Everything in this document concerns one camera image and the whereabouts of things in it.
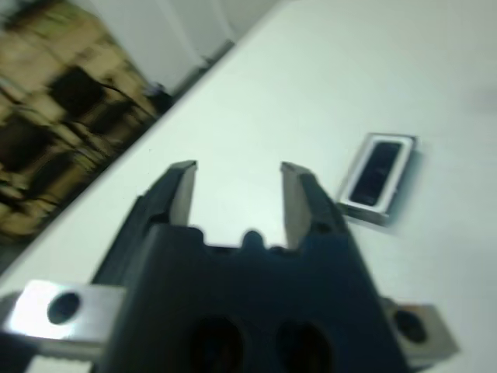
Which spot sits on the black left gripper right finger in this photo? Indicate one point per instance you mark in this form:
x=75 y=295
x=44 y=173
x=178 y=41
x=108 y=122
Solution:
x=306 y=202

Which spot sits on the black box base white insert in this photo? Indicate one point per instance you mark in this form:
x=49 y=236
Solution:
x=404 y=182

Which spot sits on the black desk monitor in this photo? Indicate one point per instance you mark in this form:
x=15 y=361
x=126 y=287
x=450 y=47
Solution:
x=75 y=89
x=23 y=147

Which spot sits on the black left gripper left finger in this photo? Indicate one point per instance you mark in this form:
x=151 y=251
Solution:
x=155 y=198

